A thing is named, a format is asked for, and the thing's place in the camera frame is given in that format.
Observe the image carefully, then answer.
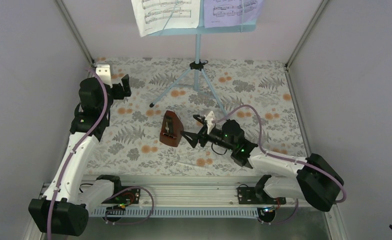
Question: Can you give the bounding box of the brown wooden metronome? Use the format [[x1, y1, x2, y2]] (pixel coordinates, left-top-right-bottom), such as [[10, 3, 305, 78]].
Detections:
[[159, 110, 184, 148]]

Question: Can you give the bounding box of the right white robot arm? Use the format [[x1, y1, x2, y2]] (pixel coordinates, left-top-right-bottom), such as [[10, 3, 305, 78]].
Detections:
[[181, 115, 344, 212]]

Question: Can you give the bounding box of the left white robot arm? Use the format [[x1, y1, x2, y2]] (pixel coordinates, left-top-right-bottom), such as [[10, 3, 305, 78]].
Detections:
[[28, 75, 132, 236]]

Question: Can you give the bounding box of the light blue music stand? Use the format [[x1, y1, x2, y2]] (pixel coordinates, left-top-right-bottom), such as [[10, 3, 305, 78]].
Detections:
[[147, 0, 256, 112]]

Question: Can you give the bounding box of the floral patterned table mat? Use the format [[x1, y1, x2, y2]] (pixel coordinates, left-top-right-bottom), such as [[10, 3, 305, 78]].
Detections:
[[83, 56, 312, 177]]

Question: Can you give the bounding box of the white sheet music page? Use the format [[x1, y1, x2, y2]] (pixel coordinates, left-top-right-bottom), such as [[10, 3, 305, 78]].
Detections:
[[131, 0, 201, 37]]

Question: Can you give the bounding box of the lavender sheet music page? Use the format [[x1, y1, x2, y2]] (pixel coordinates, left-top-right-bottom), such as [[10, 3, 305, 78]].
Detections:
[[203, 0, 265, 28]]

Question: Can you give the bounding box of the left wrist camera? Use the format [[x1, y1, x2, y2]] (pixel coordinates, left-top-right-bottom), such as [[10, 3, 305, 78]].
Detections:
[[96, 64, 113, 88]]

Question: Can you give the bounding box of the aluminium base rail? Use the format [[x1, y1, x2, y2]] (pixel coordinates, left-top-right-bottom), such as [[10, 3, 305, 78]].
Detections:
[[36, 174, 337, 208]]

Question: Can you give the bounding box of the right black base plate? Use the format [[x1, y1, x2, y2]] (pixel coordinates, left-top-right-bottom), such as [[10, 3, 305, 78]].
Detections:
[[237, 185, 287, 205]]

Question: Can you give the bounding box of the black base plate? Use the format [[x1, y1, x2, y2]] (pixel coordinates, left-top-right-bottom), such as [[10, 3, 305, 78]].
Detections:
[[109, 188, 141, 209], [237, 185, 287, 205]]

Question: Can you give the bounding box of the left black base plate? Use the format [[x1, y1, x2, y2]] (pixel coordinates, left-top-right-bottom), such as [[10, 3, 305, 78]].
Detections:
[[109, 188, 141, 209]]

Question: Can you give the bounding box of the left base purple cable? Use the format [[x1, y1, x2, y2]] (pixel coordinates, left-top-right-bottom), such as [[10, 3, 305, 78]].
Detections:
[[104, 186, 155, 226]]

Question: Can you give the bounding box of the perforated cable tray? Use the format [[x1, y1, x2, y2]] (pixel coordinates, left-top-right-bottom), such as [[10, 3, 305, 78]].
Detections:
[[90, 206, 273, 219]]

